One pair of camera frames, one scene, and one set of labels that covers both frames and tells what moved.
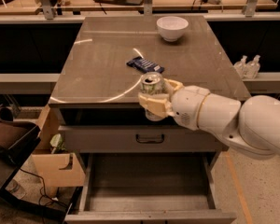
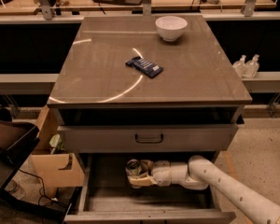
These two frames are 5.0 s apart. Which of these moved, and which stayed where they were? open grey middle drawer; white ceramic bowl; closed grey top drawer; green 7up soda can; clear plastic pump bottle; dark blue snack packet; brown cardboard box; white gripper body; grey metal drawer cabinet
Moved: green 7up soda can; white gripper body
Stayed: open grey middle drawer; clear plastic pump bottle; closed grey top drawer; brown cardboard box; dark blue snack packet; white ceramic bowl; grey metal drawer cabinet
